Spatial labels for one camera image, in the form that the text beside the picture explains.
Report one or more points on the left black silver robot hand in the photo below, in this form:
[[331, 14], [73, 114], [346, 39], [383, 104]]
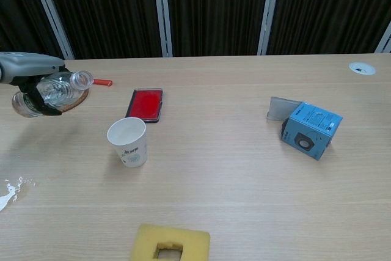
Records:
[[27, 67]]

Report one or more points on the transparent plastic water bottle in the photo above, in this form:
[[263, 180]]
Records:
[[61, 91]]

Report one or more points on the white paper cup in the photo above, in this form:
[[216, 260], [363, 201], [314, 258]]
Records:
[[129, 148]]

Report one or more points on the black fabric partition panel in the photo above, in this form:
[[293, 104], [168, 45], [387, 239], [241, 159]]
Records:
[[107, 13], [330, 13], [214, 13], [18, 13]]

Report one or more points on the round woven rattan coaster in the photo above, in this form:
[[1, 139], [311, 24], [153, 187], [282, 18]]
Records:
[[80, 99]]

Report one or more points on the red pen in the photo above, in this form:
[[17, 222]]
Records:
[[104, 82]]

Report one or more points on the red ink pad case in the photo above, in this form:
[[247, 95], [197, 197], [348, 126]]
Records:
[[145, 103]]

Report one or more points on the yellow sponge with hole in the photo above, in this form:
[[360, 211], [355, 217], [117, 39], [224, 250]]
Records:
[[143, 242]]

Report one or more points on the blue cardboard speaker box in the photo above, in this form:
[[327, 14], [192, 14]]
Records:
[[311, 129]]

